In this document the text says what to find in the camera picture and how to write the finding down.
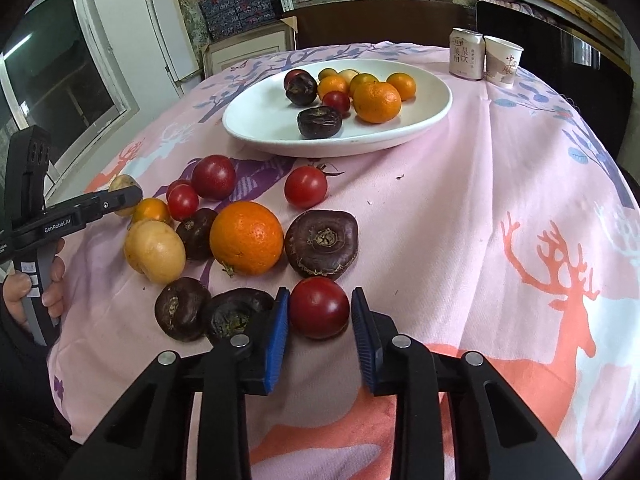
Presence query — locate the window with white frame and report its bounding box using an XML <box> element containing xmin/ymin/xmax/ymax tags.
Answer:
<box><xmin>1</xmin><ymin>0</ymin><xmax>139</xmax><ymax>193</ymax></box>

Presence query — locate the dark brown wooden board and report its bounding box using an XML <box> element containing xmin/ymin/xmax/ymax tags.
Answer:
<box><xmin>284</xmin><ymin>0</ymin><xmax>476</xmax><ymax>49</ymax></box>

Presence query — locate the red tomato with stem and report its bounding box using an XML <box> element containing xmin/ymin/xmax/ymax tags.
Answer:
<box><xmin>284</xmin><ymin>164</ymin><xmax>343</xmax><ymax>210</ymax></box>

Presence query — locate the pink deer print tablecloth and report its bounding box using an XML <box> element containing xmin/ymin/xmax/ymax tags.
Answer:
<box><xmin>49</xmin><ymin>44</ymin><xmax>639</xmax><ymax>479</ymax></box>

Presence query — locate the dark round chestnut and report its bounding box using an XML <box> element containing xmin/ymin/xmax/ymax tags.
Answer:
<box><xmin>285</xmin><ymin>75</ymin><xmax>318</xmax><ymax>106</ymax></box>

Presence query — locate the pink beverage can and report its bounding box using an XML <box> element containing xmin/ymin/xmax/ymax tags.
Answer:
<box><xmin>449</xmin><ymin>27</ymin><xmax>485</xmax><ymax>80</ymax></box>

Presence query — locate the white leaning board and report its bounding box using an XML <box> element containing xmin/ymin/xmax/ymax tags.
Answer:
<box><xmin>145</xmin><ymin>0</ymin><xmax>202</xmax><ymax>96</ymax></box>

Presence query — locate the black panel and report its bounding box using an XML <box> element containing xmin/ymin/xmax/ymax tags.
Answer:
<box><xmin>476</xmin><ymin>1</ymin><xmax>634</xmax><ymax>157</ymax></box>

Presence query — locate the blue patterned box stack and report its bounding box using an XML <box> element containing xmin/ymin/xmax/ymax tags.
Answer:
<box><xmin>198</xmin><ymin>0</ymin><xmax>280</xmax><ymax>41</ymax></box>

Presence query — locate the dark brown water chestnut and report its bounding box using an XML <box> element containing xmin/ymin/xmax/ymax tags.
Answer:
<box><xmin>284</xmin><ymin>209</ymin><xmax>359</xmax><ymax>281</ymax></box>

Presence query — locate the small orange fruit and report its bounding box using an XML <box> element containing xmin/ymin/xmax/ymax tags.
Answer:
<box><xmin>131</xmin><ymin>197</ymin><xmax>172</xmax><ymax>226</ymax></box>

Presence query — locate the white oval plate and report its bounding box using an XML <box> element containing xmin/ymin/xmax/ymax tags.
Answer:
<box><xmin>222</xmin><ymin>58</ymin><xmax>454</xmax><ymax>158</ymax></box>

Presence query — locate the person's left hand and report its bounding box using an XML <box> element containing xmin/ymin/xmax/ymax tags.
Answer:
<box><xmin>2</xmin><ymin>238</ymin><xmax>68</xmax><ymax>331</ymax></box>

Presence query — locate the dark brown elongated chestnut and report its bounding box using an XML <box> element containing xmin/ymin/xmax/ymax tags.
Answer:
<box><xmin>297</xmin><ymin>105</ymin><xmax>343</xmax><ymax>140</ymax></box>

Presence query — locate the small pale yellow fruit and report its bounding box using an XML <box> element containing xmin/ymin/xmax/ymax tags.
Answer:
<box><xmin>108</xmin><ymin>174</ymin><xmax>139</xmax><ymax>218</ymax></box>

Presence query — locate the dark red plum top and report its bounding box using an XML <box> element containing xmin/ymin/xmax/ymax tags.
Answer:
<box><xmin>283</xmin><ymin>70</ymin><xmax>308</xmax><ymax>89</ymax></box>

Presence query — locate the white paper cup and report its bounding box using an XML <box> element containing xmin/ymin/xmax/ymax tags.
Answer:
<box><xmin>484</xmin><ymin>35</ymin><xmax>524</xmax><ymax>89</ymax></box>

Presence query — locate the small orange mandarin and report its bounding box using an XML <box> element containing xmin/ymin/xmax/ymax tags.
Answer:
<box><xmin>386</xmin><ymin>73</ymin><xmax>416</xmax><ymax>102</ymax></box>

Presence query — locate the dark brown central chestnut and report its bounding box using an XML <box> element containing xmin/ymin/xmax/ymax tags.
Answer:
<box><xmin>201</xmin><ymin>287</ymin><xmax>274</xmax><ymax>344</ymax></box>

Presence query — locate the large orange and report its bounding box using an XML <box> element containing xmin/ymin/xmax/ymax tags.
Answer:
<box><xmin>209</xmin><ymin>200</ymin><xmax>284</xmax><ymax>276</ymax></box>
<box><xmin>352</xmin><ymin>81</ymin><xmax>402</xmax><ymax>125</ymax></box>

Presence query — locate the dark red plum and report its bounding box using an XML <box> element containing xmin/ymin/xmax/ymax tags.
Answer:
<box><xmin>191</xmin><ymin>155</ymin><xmax>235</xmax><ymax>200</ymax></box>
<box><xmin>283</xmin><ymin>70</ymin><xmax>308</xmax><ymax>89</ymax></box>

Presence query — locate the pale yellow round fruit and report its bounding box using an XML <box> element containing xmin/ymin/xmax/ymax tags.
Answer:
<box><xmin>124</xmin><ymin>219</ymin><xmax>186</xmax><ymax>285</ymax></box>

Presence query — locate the yellow green-stemmed citrus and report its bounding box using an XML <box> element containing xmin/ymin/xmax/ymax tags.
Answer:
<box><xmin>348</xmin><ymin>73</ymin><xmax>378</xmax><ymax>98</ymax></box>

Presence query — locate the framed picture cardboard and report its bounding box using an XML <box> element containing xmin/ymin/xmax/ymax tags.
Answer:
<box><xmin>202</xmin><ymin>16</ymin><xmax>298</xmax><ymax>78</ymax></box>

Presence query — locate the small red tomato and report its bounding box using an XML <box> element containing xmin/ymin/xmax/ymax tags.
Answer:
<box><xmin>166</xmin><ymin>180</ymin><xmax>200</xmax><ymax>221</ymax></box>

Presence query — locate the tiny kumquat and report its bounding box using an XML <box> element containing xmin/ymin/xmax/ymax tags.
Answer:
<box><xmin>318</xmin><ymin>67</ymin><xmax>337</xmax><ymax>80</ymax></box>

